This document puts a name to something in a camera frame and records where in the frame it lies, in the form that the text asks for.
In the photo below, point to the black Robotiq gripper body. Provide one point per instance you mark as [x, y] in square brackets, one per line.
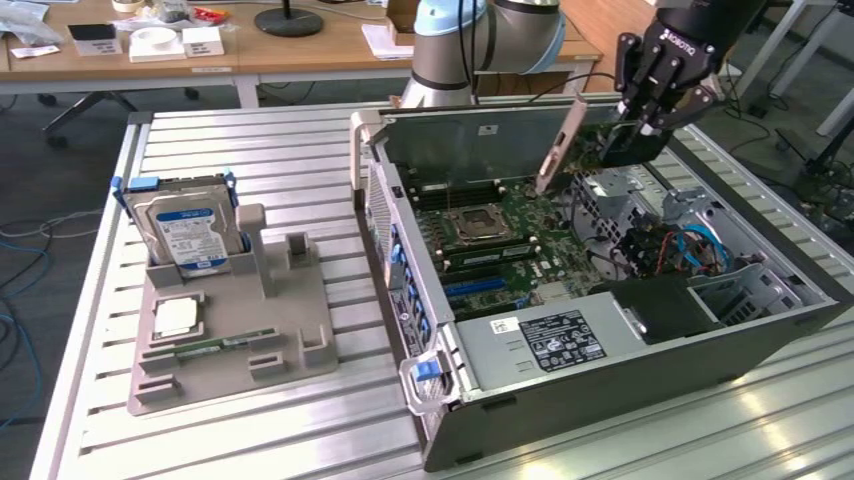
[687, 45]

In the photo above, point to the graphics card with metal bracket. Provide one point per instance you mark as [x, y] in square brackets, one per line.
[627, 150]

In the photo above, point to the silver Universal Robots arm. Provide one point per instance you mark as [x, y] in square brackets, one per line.
[454, 50]

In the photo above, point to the wooden cabinet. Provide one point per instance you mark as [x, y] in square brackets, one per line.
[600, 25]

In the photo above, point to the brown cardboard box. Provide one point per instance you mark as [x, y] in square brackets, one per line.
[400, 12]

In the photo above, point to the stack of white papers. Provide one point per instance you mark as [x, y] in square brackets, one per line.
[383, 42]

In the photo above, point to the green motherboard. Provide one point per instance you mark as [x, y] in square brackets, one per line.
[560, 260]

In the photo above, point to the silver metal disk bay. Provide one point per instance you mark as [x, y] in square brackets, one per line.
[740, 295]

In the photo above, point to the CPU socket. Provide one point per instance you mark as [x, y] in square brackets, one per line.
[476, 225]

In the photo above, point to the black plastic air shroud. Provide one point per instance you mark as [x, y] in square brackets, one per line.
[660, 310]

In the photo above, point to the installed black RAM stick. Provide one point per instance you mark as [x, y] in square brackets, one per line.
[490, 252]

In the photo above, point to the black round lamp base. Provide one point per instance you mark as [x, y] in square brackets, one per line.
[287, 24]

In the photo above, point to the grey power supply unit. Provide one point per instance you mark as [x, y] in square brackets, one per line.
[494, 360]

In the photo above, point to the dark grey open PC case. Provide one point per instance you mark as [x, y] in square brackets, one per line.
[600, 400]

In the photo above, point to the red packet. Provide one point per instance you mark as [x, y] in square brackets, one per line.
[209, 15]

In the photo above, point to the flat white box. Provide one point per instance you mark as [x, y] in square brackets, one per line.
[156, 55]

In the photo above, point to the white tape roll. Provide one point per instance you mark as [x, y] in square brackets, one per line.
[153, 37]

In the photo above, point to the hard disk with blue label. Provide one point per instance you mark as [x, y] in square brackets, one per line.
[193, 235]

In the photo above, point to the beige tape roll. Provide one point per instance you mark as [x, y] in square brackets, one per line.
[125, 5]

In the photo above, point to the hard drive with blue label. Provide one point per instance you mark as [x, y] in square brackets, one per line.
[143, 185]

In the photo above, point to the grey parts rack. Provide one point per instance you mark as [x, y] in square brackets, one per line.
[233, 310]

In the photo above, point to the black and white labelled box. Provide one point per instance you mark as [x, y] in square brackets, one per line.
[96, 40]

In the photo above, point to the wooden desk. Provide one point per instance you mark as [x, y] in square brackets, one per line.
[87, 65]

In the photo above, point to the black office chair base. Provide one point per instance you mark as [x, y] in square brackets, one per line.
[80, 107]

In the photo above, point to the green RAM stick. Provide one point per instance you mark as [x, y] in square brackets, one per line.
[207, 345]

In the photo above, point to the silver CPU chip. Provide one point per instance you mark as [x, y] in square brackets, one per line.
[176, 317]

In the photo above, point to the white card with red print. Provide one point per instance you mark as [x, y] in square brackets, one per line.
[33, 51]

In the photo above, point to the clear plastic bag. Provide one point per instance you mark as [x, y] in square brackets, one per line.
[27, 25]

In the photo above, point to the white table frame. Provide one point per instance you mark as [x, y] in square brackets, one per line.
[761, 55]

